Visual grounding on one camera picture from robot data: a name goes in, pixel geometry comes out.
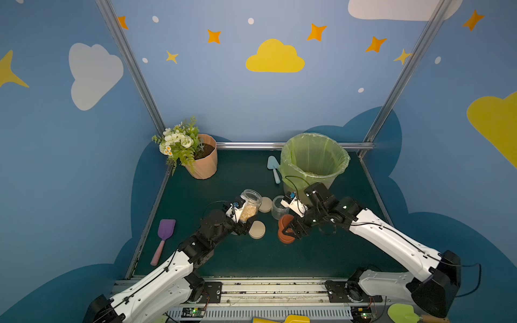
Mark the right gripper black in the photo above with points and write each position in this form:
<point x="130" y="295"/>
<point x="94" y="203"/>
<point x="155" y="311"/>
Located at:
<point x="301" y="225"/>

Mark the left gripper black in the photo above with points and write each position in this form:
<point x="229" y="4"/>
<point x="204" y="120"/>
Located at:
<point x="242" y="225"/>

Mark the red jar lid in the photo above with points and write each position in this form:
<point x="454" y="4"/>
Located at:
<point x="284" y="222"/>
<point x="286" y="239"/>

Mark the beige jar lid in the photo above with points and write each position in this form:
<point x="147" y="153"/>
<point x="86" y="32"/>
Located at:
<point x="257" y="230"/>
<point x="266" y="205"/>

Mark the red lid oatmeal jar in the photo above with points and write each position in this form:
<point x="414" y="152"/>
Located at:
<point x="251" y="206"/>
<point x="278" y="210"/>

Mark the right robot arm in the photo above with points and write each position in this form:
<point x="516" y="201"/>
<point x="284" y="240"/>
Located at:
<point x="432" y="279"/>

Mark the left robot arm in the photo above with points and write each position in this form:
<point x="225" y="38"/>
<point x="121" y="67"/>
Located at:
<point x="174" y="281"/>

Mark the light blue toy spatula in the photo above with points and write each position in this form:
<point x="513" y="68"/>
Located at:
<point x="273" y="164"/>

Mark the terracotta flower pot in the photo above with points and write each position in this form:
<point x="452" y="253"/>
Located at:
<point x="205" y="167"/>

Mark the mesh bin green bag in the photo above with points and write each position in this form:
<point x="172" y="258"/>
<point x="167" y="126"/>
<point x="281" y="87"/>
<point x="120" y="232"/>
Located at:
<point x="309" y="158"/>

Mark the purple pink toy spatula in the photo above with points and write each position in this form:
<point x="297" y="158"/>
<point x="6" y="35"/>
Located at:
<point x="165" y="231"/>

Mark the left controller board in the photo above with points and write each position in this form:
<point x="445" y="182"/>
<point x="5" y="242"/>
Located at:
<point x="197" y="313"/>

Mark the controller board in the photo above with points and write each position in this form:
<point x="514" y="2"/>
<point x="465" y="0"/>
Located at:
<point x="197" y="313"/>
<point x="361" y="315"/>

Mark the white flowers green plant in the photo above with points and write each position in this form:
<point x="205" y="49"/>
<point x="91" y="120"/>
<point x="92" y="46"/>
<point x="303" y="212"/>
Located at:
<point x="180" y="144"/>

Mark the right controller board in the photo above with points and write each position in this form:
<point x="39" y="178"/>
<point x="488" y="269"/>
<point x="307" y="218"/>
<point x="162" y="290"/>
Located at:
<point x="361" y="315"/>

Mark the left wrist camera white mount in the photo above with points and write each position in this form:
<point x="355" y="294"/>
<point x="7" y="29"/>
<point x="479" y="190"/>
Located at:
<point x="234" y="210"/>

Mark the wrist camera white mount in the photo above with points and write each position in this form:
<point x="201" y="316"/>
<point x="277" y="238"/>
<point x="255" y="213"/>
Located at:
<point x="292" y="202"/>
<point x="234" y="210"/>

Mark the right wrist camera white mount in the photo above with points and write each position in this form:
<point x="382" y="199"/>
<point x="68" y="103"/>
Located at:
<point x="292" y="202"/>

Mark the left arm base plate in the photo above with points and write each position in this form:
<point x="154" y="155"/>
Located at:
<point x="210" y="292"/>

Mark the aluminium front rail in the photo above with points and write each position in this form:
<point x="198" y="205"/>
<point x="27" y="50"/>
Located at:
<point x="275" y="300"/>

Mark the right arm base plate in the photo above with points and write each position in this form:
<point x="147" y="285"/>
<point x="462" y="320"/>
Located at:
<point x="348" y="292"/>

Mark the green toy spatula wooden handle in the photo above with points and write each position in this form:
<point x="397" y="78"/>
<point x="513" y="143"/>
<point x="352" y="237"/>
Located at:
<point x="404" y="313"/>

